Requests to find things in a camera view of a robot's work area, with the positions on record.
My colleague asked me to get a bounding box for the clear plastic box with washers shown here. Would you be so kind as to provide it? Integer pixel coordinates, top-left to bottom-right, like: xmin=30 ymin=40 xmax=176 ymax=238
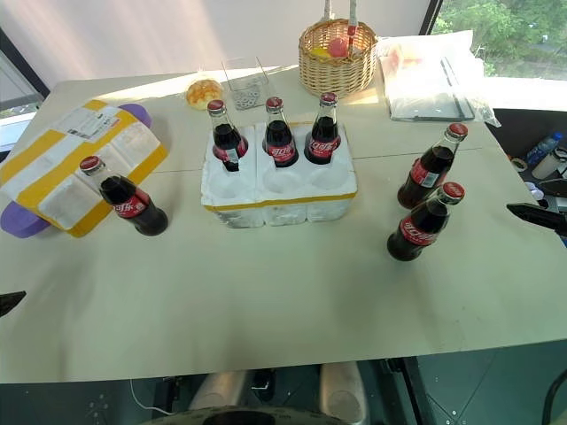
xmin=221 ymin=56 xmax=273 ymax=112

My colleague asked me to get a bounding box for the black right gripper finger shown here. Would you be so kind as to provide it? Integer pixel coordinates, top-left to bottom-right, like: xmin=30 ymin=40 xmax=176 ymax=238
xmin=537 ymin=178 xmax=567 ymax=198
xmin=506 ymin=202 xmax=567 ymax=236

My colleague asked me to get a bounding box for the pink toy peach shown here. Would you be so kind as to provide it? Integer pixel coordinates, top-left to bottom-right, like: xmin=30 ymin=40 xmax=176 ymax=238
xmin=327 ymin=36 xmax=352 ymax=58

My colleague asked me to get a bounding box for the black cable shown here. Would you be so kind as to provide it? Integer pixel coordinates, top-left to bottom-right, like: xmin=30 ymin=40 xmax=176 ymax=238
xmin=543 ymin=377 xmax=567 ymax=425

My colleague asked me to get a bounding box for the white foam bottle tray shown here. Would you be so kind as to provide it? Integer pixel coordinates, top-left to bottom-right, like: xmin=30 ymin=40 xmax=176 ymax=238
xmin=200 ymin=120 xmax=358 ymax=229

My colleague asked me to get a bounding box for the silver right robot leg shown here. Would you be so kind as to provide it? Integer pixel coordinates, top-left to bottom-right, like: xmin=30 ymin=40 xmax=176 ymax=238
xmin=318 ymin=361 xmax=367 ymax=425

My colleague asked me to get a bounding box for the white plastic bottle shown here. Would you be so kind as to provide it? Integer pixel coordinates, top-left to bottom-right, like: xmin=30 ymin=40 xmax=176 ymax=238
xmin=531 ymin=147 xmax=567 ymax=181

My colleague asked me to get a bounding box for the glass cola bottle red cap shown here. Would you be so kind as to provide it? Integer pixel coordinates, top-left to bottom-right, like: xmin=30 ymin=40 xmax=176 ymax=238
xmin=79 ymin=155 xmax=170 ymax=237
xmin=386 ymin=181 xmax=467 ymax=263
xmin=303 ymin=91 xmax=343 ymax=166
xmin=396 ymin=122 xmax=470 ymax=211
xmin=263 ymin=96 xmax=299 ymax=170
xmin=206 ymin=99 xmax=251 ymax=174

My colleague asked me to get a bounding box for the blue-labelled plastic bottle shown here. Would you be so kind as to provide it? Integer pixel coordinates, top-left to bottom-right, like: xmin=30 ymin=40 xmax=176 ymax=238
xmin=525 ymin=132 xmax=564 ymax=166

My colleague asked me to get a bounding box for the silver left robot leg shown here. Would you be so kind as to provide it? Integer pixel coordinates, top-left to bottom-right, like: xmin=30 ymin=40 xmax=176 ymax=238
xmin=187 ymin=368 xmax=247 ymax=418

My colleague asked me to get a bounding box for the white cable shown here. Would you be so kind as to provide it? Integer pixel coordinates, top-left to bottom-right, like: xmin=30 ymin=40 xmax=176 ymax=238
xmin=128 ymin=375 xmax=170 ymax=416

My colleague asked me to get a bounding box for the silver robot leg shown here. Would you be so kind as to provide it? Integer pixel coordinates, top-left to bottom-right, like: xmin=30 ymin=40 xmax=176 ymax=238
xmin=318 ymin=361 xmax=367 ymax=425
xmin=187 ymin=368 xmax=247 ymax=418

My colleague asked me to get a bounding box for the clear plastic bag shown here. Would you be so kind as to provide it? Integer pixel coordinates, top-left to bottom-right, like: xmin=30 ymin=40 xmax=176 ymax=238
xmin=377 ymin=29 xmax=503 ymax=128

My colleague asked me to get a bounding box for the dark rounded robot torso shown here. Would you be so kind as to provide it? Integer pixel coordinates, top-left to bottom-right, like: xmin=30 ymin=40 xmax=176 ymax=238
xmin=149 ymin=406 xmax=338 ymax=425

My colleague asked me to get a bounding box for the white yellow-taped foam package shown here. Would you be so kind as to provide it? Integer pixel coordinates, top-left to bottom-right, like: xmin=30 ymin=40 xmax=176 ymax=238
xmin=0 ymin=99 xmax=170 ymax=239

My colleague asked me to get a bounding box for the woven wicker basket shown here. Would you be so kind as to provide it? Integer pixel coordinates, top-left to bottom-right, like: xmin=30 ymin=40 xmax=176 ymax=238
xmin=298 ymin=0 xmax=380 ymax=96

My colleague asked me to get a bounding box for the golden bread bun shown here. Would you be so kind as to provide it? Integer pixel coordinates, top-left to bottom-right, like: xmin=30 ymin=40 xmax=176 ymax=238
xmin=185 ymin=79 xmax=223 ymax=112

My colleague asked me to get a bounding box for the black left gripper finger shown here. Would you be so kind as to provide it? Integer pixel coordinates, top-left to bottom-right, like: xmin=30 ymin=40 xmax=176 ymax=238
xmin=0 ymin=290 xmax=27 ymax=318

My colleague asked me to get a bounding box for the purple tray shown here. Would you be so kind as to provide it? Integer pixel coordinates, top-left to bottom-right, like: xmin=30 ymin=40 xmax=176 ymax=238
xmin=0 ymin=103 xmax=154 ymax=241

